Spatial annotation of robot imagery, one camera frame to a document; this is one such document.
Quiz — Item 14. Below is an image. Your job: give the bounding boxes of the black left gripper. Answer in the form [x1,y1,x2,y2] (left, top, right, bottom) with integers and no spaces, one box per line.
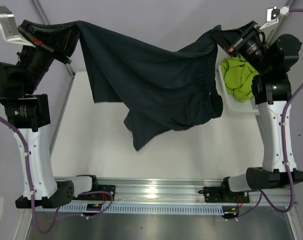
[19,17,86,92]

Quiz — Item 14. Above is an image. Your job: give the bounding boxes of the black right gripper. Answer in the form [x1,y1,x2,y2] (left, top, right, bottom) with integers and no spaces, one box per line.
[210,20,271,74]

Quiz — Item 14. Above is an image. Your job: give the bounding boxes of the dark navy shorts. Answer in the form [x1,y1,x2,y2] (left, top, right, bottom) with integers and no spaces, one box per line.
[76,21,223,151]

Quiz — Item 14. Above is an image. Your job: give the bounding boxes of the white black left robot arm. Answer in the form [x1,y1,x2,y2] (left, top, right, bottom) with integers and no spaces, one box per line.
[0,20,100,209]

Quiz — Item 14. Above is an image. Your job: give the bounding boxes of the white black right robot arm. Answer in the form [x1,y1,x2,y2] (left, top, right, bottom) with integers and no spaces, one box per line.
[210,21,303,202]

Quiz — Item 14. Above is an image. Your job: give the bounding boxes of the lime green shorts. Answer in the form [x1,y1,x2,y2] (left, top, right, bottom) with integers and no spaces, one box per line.
[220,56,258,103]

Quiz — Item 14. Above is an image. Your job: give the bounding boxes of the white plastic basket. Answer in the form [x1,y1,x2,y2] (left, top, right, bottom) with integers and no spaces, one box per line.
[217,65,259,116]

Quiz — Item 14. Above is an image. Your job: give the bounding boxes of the left aluminium frame post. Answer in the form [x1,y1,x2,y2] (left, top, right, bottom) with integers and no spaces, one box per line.
[27,0,79,78]

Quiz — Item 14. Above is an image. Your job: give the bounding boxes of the aluminium frame post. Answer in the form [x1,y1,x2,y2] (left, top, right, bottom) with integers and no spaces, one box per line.
[27,0,79,78]
[262,6,287,45]

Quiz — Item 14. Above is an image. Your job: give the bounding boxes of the right aluminium frame post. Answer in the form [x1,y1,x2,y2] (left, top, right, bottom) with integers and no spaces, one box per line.
[262,6,287,45]

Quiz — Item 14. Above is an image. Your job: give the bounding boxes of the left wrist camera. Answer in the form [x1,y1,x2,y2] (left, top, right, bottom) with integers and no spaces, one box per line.
[0,6,33,47]

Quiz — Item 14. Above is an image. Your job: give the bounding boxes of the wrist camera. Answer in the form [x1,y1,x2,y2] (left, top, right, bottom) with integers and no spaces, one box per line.
[0,6,33,47]
[259,6,289,30]

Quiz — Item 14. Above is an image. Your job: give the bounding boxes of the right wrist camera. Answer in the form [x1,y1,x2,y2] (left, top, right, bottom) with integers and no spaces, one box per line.
[259,6,289,30]

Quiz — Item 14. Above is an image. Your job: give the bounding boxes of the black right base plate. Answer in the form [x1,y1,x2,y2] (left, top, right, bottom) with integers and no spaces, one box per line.
[198,186,250,204]

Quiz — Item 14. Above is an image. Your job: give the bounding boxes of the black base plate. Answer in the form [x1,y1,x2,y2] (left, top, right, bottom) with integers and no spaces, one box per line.
[198,186,250,204]
[90,184,116,201]

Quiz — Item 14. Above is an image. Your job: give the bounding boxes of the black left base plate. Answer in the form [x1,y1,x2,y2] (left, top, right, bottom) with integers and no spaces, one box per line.
[90,184,116,201]

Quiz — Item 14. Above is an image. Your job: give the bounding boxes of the aluminium mounting rail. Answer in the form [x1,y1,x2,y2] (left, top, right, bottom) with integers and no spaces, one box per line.
[25,177,297,207]

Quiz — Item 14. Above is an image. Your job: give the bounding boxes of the white slotted cable duct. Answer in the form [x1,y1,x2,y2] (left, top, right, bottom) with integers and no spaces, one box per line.
[35,202,224,215]

